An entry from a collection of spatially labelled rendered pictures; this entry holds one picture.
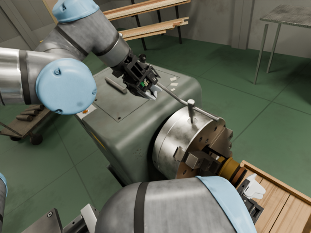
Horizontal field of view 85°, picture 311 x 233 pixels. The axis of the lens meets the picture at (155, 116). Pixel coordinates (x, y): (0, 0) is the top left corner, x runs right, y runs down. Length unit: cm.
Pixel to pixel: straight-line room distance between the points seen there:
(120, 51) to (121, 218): 33
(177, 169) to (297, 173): 159
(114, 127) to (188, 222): 46
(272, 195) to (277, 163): 119
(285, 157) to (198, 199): 190
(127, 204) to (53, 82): 19
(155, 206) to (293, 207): 69
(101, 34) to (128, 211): 32
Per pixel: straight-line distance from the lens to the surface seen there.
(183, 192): 26
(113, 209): 28
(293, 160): 213
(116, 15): 417
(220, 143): 69
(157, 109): 65
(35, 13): 696
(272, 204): 86
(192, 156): 56
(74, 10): 38
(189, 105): 53
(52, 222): 68
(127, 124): 62
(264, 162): 202
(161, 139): 60
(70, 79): 25
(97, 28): 39
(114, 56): 42
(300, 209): 89
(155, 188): 27
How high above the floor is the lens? 166
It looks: 42 degrees down
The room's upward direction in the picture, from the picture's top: 17 degrees counter-clockwise
